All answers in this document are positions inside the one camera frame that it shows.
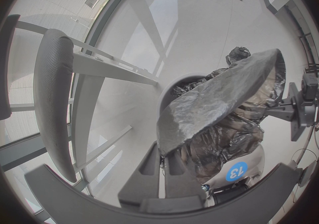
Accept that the brown chair with white legs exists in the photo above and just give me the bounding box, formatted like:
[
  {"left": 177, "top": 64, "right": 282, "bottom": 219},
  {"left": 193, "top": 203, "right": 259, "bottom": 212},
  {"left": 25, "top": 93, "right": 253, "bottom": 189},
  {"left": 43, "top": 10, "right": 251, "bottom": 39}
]
[{"left": 0, "top": 14, "right": 160, "bottom": 183}]

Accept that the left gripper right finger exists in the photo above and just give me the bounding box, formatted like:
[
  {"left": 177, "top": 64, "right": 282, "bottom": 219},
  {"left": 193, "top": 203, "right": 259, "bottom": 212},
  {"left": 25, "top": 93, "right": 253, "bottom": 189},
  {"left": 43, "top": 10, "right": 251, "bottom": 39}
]
[{"left": 163, "top": 152, "right": 207, "bottom": 206}]

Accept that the black plastic bag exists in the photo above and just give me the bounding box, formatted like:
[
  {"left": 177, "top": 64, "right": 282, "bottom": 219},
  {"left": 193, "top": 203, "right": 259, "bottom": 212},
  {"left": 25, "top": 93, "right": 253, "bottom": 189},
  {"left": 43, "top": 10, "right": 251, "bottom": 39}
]
[{"left": 157, "top": 49, "right": 287, "bottom": 186}]

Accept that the black plastic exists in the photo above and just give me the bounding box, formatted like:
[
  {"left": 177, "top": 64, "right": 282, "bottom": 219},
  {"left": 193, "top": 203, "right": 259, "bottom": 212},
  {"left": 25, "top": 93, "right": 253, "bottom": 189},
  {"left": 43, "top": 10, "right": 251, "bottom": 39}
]
[{"left": 225, "top": 47, "right": 251, "bottom": 65}]

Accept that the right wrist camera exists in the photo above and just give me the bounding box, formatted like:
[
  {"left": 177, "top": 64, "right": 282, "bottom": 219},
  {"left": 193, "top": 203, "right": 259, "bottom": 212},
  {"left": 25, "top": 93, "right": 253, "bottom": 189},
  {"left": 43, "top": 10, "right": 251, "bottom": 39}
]
[{"left": 300, "top": 73, "right": 319, "bottom": 101}]

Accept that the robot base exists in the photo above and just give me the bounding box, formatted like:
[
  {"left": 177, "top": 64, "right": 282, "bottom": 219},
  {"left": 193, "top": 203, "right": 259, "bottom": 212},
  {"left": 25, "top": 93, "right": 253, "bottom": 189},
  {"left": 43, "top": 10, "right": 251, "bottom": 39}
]
[{"left": 199, "top": 143, "right": 266, "bottom": 206}]

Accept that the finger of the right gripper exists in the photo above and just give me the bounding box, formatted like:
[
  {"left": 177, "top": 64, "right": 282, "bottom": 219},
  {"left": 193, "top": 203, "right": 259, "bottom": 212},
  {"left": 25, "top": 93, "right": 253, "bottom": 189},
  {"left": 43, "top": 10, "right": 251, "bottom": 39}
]
[{"left": 262, "top": 107, "right": 294, "bottom": 122}]

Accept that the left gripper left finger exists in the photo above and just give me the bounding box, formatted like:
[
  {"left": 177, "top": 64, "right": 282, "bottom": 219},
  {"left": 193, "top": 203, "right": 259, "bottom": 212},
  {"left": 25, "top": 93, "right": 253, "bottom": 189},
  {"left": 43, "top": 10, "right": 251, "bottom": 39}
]
[{"left": 118, "top": 141, "right": 165, "bottom": 208}]

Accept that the window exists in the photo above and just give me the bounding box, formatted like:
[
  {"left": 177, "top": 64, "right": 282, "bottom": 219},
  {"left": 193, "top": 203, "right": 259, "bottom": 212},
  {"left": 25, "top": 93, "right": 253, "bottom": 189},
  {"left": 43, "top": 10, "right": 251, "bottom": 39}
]
[{"left": 0, "top": 0, "right": 155, "bottom": 218}]

